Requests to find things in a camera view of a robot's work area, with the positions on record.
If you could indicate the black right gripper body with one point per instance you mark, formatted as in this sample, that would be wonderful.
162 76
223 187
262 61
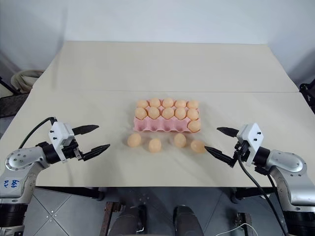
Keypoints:
242 148

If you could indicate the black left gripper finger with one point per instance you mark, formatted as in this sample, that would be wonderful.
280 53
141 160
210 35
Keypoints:
97 152
86 129

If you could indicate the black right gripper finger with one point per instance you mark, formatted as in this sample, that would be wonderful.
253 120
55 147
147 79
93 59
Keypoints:
220 156
229 132

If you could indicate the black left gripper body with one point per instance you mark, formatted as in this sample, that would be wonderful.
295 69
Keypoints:
72 152

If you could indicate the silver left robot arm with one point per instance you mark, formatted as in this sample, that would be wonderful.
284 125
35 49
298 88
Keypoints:
22 157

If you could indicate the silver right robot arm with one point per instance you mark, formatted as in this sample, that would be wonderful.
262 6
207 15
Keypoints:
288 162

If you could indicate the pink egg tray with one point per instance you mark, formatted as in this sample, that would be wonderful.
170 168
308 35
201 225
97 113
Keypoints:
157 125

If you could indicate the beige egg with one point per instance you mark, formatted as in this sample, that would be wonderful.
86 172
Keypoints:
168 113
154 102
181 103
193 114
194 126
179 140
180 113
154 112
134 140
168 102
141 113
198 146
192 104
141 103
154 145

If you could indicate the rusty metal bar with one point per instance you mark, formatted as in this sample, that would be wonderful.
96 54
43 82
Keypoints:
109 218
244 223

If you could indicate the dark rounded robot leg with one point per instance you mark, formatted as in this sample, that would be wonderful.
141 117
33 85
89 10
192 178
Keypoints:
188 221
129 221

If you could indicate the black metal stand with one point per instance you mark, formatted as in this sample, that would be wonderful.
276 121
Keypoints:
307 92

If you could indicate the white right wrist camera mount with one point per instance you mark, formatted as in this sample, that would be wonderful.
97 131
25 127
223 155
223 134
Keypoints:
252 136

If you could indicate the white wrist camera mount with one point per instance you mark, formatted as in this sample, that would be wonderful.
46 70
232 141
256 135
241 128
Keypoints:
252 136
59 130

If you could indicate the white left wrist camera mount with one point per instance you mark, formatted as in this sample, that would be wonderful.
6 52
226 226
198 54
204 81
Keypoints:
59 130

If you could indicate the black table frame foot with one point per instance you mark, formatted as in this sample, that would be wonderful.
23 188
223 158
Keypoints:
248 195
73 193

